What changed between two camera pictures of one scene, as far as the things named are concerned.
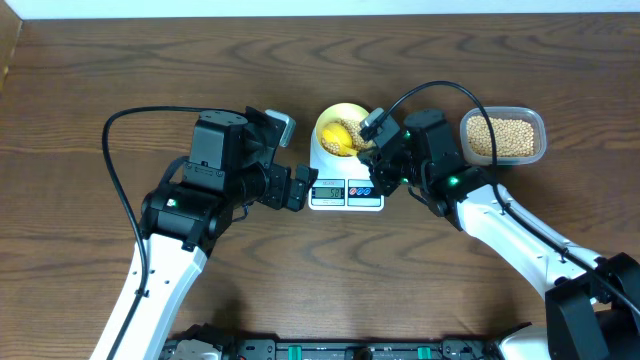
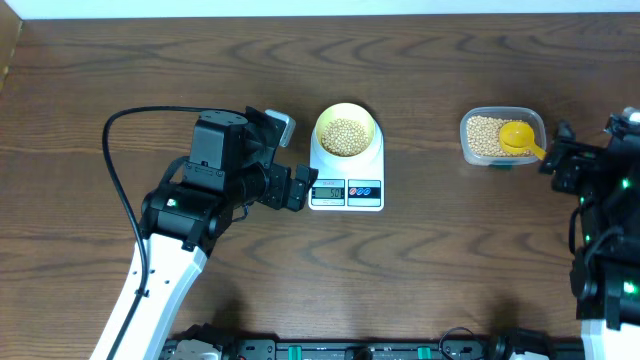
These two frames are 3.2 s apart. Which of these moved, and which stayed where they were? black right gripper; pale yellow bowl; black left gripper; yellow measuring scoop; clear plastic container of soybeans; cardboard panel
Moved: black right gripper; yellow measuring scoop
Stayed: clear plastic container of soybeans; cardboard panel; pale yellow bowl; black left gripper
